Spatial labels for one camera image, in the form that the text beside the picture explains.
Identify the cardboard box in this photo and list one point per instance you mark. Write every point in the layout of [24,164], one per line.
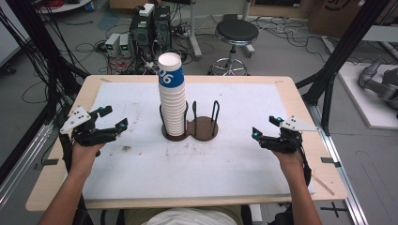
[338,15]

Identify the white round table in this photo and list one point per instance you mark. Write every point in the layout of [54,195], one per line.
[65,5]

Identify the black computer tower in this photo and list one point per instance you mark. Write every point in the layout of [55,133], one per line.
[162,28]
[141,34]

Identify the aluminium rail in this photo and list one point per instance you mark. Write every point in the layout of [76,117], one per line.
[22,162]
[342,175]

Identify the thin wooden stick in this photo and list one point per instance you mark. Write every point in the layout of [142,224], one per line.
[323,185]

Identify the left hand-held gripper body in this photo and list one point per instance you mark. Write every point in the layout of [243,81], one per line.
[90,135]

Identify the person's right hand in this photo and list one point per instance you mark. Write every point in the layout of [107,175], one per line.
[291,162]

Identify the stack of white paper cups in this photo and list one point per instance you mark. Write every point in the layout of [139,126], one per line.
[172,103]

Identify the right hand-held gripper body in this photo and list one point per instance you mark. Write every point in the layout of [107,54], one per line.
[287,142]

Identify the wooden table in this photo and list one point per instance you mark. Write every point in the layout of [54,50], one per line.
[316,178]

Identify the person's left hand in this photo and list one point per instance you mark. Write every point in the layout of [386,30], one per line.
[85,156]

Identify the grey metal stand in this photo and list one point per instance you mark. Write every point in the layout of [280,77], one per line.
[194,34]

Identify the grey power supply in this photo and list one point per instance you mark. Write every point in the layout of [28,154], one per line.
[112,43]
[125,45]

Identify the white table mat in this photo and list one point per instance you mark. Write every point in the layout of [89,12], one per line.
[187,168]

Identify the white box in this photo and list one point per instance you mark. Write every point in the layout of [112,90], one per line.
[146,10]

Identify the black round stool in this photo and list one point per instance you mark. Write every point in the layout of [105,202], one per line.
[237,31]

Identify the white floor board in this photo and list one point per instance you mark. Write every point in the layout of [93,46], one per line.
[359,103]

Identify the black tape strip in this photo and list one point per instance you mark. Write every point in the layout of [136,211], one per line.
[330,161]
[50,162]

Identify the person's white shirt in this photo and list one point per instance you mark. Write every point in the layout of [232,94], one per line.
[187,218]

